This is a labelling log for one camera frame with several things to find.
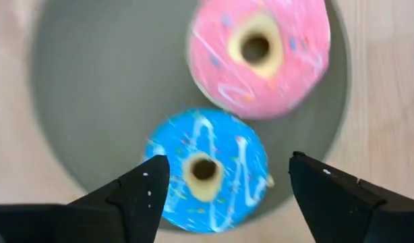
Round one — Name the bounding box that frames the pink iced donut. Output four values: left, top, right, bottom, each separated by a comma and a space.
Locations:
186, 0, 332, 121

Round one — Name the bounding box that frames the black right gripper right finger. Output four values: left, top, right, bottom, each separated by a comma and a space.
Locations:
289, 151, 414, 243

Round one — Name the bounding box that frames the gray round plate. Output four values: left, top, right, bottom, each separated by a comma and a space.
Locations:
29, 0, 351, 234

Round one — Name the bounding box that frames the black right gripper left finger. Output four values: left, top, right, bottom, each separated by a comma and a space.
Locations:
0, 154, 171, 243

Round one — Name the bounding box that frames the blue iced donut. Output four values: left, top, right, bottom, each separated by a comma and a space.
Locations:
142, 107, 276, 235

